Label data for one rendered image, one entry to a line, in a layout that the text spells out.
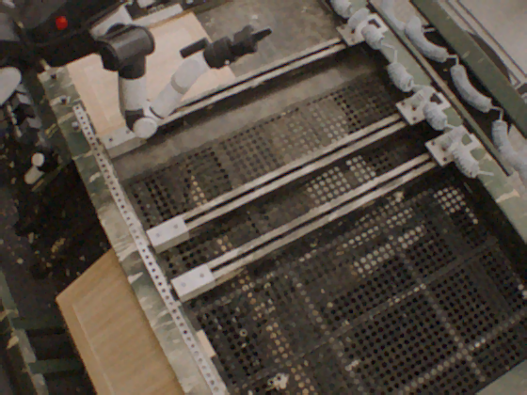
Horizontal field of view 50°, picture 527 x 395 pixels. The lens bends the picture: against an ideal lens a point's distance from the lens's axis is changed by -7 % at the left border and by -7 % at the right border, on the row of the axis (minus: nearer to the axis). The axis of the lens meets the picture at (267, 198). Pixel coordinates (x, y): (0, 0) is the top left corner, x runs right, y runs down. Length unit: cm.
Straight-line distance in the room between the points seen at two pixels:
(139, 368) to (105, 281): 36
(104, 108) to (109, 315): 79
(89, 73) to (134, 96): 57
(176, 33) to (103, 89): 39
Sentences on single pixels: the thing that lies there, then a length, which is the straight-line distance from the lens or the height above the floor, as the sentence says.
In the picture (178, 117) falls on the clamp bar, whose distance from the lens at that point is 215.
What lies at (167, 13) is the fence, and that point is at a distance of 252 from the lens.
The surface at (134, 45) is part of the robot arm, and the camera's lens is 177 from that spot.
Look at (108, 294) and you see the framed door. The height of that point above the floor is 51.
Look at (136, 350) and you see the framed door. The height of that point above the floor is 52.
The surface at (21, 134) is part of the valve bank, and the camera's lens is 225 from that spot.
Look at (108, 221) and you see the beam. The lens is 202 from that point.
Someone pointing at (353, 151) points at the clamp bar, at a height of 155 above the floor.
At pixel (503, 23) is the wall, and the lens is 725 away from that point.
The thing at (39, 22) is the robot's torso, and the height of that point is 119.
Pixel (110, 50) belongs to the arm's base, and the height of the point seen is 129.
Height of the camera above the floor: 188
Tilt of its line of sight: 18 degrees down
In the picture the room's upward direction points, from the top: 51 degrees clockwise
